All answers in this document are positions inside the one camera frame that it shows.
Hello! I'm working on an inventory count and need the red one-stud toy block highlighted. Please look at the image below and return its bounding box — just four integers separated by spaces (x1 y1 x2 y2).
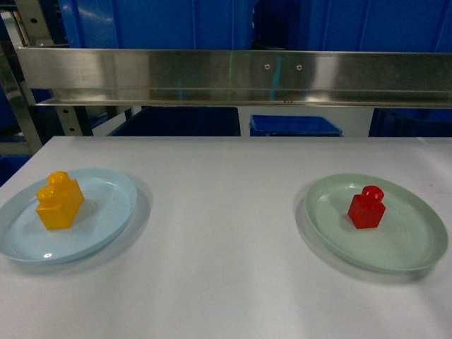
347 185 386 230

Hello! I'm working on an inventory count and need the yellow two-stud toy block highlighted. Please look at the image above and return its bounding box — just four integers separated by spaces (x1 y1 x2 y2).
36 171 84 230

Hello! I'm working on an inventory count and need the small blue bin lower middle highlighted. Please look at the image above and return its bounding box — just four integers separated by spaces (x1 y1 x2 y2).
249 114 343 137

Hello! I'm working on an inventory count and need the dark blue bin lower left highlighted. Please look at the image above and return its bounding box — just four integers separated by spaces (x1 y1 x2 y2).
110 107 241 137

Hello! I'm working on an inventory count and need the dark blue bin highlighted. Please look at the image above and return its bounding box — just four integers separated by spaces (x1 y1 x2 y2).
110 107 241 137
369 108 451 138

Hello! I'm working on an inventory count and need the light blue plastic plate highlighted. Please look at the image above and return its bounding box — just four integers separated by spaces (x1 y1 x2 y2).
1 169 138 265

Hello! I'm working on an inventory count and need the dark blue bin lower right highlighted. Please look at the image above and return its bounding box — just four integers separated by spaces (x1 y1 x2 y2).
369 108 451 138

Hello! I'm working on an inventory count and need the light green plastic plate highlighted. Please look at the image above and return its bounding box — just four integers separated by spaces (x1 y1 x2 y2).
304 174 448 273

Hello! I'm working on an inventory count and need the blue bin upper left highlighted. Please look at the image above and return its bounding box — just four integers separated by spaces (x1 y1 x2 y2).
59 1 255 50

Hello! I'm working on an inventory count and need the stainless steel shelf rack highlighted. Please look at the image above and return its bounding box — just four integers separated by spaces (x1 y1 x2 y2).
1 1 451 155

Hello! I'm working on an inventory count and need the blue bin upper right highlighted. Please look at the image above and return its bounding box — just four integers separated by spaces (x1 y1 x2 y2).
287 1 451 53

